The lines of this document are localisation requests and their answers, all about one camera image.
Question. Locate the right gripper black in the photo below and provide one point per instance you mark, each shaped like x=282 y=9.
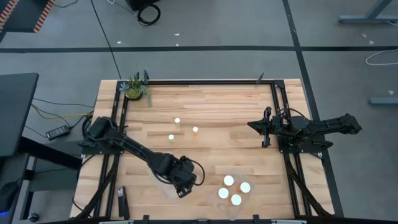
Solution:
x=276 y=126

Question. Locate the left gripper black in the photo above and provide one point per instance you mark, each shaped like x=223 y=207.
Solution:
x=182 y=175

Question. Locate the clear plastic bin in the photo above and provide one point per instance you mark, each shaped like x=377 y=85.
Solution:
x=164 y=191
x=231 y=211

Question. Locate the small pale yellow medicine bottle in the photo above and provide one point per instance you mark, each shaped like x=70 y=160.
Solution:
x=177 y=120
x=171 y=137

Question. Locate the large amber medicine bottle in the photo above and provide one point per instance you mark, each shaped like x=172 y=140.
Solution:
x=236 y=199
x=229 y=180
x=245 y=187
x=223 y=193

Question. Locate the small amber medicine bottle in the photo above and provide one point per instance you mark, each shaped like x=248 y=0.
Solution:
x=195 y=129

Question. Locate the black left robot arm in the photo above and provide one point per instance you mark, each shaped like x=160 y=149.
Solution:
x=133 y=146

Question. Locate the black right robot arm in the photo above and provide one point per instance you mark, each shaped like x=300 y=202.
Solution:
x=329 y=124

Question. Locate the black rectangular device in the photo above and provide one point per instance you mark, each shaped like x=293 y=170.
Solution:
x=122 y=202

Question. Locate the potted succulent plant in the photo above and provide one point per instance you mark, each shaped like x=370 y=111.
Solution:
x=133 y=92

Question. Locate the short grey table foot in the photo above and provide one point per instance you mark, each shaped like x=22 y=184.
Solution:
x=384 y=101

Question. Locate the black power adapter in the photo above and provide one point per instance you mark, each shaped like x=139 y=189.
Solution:
x=57 y=132

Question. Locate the long grey table foot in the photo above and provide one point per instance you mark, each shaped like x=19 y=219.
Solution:
x=367 y=19

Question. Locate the black caster wheel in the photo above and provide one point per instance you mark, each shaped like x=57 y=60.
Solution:
x=32 y=217

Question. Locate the black floor box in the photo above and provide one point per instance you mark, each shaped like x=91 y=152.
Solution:
x=136 y=3

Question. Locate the black computer mouse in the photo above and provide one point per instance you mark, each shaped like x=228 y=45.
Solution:
x=7 y=193

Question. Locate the black desk top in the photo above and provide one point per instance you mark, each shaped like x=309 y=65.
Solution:
x=15 y=115

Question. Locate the black mat with orange stripes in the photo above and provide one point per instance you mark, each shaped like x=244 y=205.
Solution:
x=25 y=15

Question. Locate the black aluminium table frame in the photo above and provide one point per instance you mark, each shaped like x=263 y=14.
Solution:
x=202 y=82

